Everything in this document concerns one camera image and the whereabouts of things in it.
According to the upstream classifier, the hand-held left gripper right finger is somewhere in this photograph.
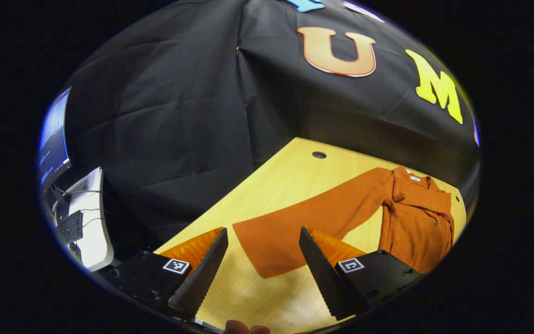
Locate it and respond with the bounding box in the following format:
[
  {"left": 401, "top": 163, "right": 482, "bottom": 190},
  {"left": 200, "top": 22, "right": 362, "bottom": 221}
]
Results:
[{"left": 299, "top": 226, "right": 427, "bottom": 321}]

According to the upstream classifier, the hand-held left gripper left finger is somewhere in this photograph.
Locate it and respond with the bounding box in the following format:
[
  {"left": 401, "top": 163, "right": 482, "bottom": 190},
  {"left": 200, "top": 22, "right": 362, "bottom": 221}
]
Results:
[{"left": 93, "top": 226, "right": 229, "bottom": 321}]

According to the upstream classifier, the black cable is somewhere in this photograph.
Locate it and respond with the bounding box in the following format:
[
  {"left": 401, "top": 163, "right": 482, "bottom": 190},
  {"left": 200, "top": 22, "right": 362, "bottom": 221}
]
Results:
[{"left": 51, "top": 186, "right": 108, "bottom": 195}]

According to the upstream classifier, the computer monitor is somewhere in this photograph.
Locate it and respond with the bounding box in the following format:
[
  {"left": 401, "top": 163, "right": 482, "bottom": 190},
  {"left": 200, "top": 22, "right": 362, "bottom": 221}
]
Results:
[{"left": 40, "top": 87, "right": 73, "bottom": 190}]

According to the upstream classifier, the white side table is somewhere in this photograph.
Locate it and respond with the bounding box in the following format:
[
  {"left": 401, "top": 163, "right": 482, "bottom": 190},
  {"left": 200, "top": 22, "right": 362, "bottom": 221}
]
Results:
[{"left": 65, "top": 167, "right": 114, "bottom": 273}]

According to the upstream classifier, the black backdrop cloth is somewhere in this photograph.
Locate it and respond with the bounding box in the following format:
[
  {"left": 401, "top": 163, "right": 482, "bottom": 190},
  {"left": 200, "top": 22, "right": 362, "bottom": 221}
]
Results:
[{"left": 63, "top": 0, "right": 481, "bottom": 260}]

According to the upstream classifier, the orange shirt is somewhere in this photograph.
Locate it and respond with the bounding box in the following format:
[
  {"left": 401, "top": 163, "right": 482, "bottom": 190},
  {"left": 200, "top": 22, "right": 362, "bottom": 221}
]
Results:
[{"left": 232, "top": 166, "right": 455, "bottom": 279}]

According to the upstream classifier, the black keyboard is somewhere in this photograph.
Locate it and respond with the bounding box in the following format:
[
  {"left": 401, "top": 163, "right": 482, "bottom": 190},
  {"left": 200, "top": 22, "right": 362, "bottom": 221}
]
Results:
[{"left": 56, "top": 210, "right": 84, "bottom": 245}]

